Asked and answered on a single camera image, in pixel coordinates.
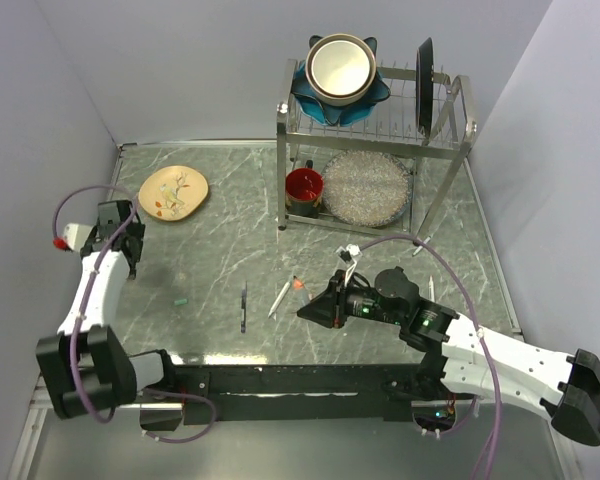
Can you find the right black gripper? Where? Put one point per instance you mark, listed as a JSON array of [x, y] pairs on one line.
[[329, 308]]

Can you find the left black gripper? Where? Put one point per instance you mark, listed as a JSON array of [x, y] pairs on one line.
[[137, 230]]

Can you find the grey marker orange tip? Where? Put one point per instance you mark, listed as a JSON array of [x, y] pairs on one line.
[[302, 291]]

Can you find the dark blue pen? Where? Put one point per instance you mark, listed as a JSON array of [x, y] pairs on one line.
[[243, 306]]

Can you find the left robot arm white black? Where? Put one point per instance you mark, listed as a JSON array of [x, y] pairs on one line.
[[84, 365]]

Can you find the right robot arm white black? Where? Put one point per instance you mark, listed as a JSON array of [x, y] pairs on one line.
[[463, 358]]

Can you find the grey pen by rack leg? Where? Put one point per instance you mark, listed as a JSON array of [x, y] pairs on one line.
[[421, 246]]

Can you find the white green-tipped highlighter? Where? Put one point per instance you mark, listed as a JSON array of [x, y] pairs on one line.
[[280, 296]]

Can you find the yellow bird-pattern plate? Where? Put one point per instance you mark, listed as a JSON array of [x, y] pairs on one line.
[[173, 193]]

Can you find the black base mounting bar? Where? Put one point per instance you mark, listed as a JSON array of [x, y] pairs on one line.
[[313, 392]]

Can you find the white marker near right edge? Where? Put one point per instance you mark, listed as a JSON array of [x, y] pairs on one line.
[[431, 288]]

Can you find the speckled grey plate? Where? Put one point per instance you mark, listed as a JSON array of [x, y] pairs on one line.
[[367, 189]]

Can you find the red black mug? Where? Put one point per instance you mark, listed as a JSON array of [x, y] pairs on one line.
[[304, 187]]

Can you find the steel dish rack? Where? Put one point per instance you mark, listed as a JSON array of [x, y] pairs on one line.
[[389, 129]]

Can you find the blue petal-shaped bowl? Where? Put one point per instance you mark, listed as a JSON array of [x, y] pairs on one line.
[[347, 115]]

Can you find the cream bowl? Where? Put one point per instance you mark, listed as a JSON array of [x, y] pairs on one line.
[[340, 68]]

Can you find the black plate upright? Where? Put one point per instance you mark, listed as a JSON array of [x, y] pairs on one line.
[[424, 87]]

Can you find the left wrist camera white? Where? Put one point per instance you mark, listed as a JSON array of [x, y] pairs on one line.
[[73, 237]]

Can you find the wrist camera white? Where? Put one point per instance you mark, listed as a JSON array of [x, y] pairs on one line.
[[350, 255], [73, 237]]

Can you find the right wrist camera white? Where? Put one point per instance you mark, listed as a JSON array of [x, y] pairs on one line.
[[350, 255]]

